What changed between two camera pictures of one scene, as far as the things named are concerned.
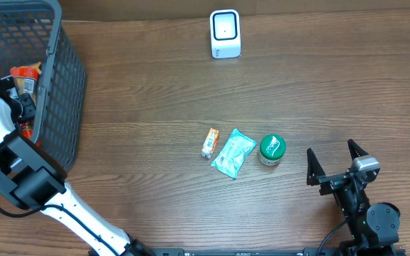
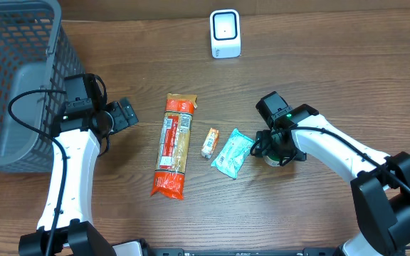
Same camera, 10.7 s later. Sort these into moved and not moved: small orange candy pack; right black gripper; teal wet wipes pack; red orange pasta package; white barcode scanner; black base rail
Moved: right black gripper; red orange pasta package
Not moved: small orange candy pack; white barcode scanner; teal wet wipes pack; black base rail
